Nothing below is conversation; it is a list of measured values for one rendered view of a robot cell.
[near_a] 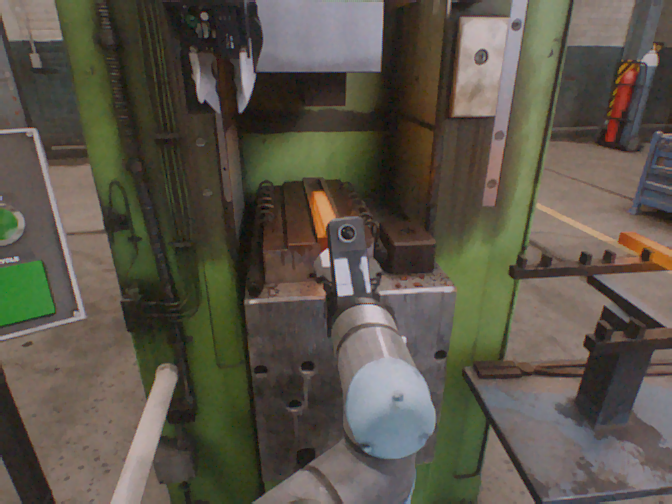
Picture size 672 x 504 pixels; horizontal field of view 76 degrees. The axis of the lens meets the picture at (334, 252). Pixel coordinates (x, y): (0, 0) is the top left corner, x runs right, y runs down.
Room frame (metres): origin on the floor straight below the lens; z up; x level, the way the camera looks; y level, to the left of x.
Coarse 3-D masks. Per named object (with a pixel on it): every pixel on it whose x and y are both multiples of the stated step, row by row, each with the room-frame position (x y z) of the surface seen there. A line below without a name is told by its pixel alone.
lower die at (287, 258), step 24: (288, 192) 1.01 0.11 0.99; (336, 192) 1.01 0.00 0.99; (264, 216) 0.87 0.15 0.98; (288, 216) 0.84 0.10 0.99; (312, 216) 0.81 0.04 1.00; (336, 216) 0.81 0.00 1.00; (264, 240) 0.73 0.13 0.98; (288, 240) 0.71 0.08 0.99; (312, 240) 0.71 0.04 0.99; (264, 264) 0.69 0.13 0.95; (288, 264) 0.69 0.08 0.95; (312, 264) 0.70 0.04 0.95
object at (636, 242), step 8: (624, 232) 0.78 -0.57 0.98; (632, 232) 0.78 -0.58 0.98; (624, 240) 0.77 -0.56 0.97; (632, 240) 0.75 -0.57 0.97; (640, 240) 0.74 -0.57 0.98; (648, 240) 0.74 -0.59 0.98; (632, 248) 0.74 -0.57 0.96; (640, 248) 0.73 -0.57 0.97; (656, 248) 0.70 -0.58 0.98; (664, 248) 0.70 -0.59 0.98; (656, 256) 0.69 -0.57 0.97; (664, 256) 0.68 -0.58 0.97; (664, 264) 0.67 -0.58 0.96
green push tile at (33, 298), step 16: (0, 272) 0.49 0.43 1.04; (16, 272) 0.50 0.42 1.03; (32, 272) 0.51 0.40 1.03; (0, 288) 0.48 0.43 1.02; (16, 288) 0.49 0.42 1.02; (32, 288) 0.50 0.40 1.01; (48, 288) 0.50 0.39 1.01; (0, 304) 0.47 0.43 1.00; (16, 304) 0.48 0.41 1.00; (32, 304) 0.49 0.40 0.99; (48, 304) 0.49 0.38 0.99; (0, 320) 0.46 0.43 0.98; (16, 320) 0.47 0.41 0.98
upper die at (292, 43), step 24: (264, 0) 0.69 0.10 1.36; (288, 0) 0.70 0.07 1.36; (312, 0) 0.70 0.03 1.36; (264, 24) 0.69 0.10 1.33; (288, 24) 0.70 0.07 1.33; (312, 24) 0.70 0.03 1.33; (336, 24) 0.70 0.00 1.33; (360, 24) 0.71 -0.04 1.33; (264, 48) 0.69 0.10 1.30; (288, 48) 0.70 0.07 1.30; (312, 48) 0.70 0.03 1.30; (336, 48) 0.70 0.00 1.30; (360, 48) 0.71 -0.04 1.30; (264, 72) 0.69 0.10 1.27; (288, 72) 0.70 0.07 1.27
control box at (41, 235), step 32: (32, 128) 0.62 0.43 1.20; (0, 160) 0.58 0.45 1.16; (32, 160) 0.60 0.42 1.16; (0, 192) 0.55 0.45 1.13; (32, 192) 0.57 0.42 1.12; (32, 224) 0.55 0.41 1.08; (0, 256) 0.51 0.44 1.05; (32, 256) 0.52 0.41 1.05; (64, 256) 0.54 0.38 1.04; (64, 288) 0.52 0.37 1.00; (32, 320) 0.48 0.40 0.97; (64, 320) 0.49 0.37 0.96
